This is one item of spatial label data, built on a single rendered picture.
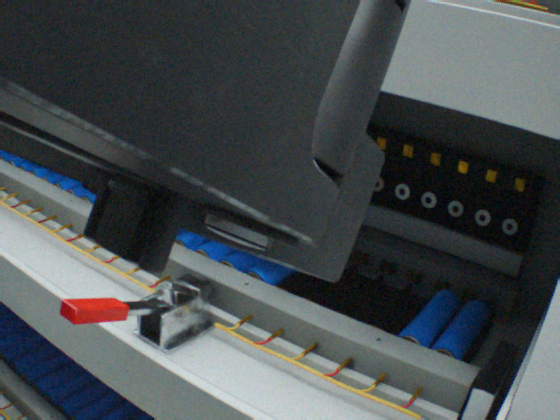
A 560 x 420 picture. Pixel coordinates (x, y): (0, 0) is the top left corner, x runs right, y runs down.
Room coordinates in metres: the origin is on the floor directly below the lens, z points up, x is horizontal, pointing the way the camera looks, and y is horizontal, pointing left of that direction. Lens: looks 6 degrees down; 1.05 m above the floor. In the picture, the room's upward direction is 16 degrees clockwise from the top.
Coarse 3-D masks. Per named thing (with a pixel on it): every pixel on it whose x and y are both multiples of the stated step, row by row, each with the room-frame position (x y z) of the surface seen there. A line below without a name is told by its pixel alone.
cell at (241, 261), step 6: (234, 252) 0.36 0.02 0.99; (240, 252) 0.36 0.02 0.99; (246, 252) 0.36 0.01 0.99; (222, 258) 0.35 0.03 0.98; (228, 258) 0.35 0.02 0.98; (234, 258) 0.35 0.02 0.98; (240, 258) 0.35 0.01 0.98; (246, 258) 0.36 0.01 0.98; (252, 258) 0.36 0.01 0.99; (258, 258) 0.36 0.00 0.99; (234, 264) 0.35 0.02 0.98; (240, 264) 0.35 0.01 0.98; (246, 264) 0.35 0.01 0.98; (252, 264) 0.36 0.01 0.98; (258, 264) 0.36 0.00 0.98; (240, 270) 0.35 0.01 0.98; (246, 270) 0.35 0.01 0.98
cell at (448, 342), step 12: (468, 312) 0.32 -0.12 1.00; (480, 312) 0.32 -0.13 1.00; (456, 324) 0.30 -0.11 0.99; (468, 324) 0.30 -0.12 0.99; (480, 324) 0.31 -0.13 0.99; (444, 336) 0.29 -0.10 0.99; (456, 336) 0.29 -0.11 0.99; (468, 336) 0.29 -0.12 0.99; (432, 348) 0.28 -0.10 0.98; (444, 348) 0.28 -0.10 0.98; (456, 348) 0.28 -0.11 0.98; (468, 348) 0.29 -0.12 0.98
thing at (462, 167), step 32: (384, 160) 0.40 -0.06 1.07; (416, 160) 0.39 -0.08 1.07; (448, 160) 0.38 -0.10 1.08; (480, 160) 0.36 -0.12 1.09; (384, 192) 0.41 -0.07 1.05; (416, 192) 0.39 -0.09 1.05; (448, 192) 0.38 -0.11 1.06; (480, 192) 0.37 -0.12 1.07; (512, 192) 0.35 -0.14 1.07; (448, 224) 0.38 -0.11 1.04
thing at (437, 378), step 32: (0, 160) 0.47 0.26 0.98; (32, 192) 0.41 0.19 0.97; (64, 192) 0.41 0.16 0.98; (64, 224) 0.39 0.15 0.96; (192, 256) 0.34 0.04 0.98; (224, 288) 0.31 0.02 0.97; (256, 288) 0.31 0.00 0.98; (256, 320) 0.31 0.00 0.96; (288, 320) 0.29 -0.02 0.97; (320, 320) 0.29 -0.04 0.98; (352, 320) 0.29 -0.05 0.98; (320, 352) 0.29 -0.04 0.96; (352, 352) 0.27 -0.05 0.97; (384, 352) 0.26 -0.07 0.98; (416, 352) 0.27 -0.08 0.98; (416, 384) 0.26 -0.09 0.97; (448, 384) 0.25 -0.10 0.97; (416, 416) 0.24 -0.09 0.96
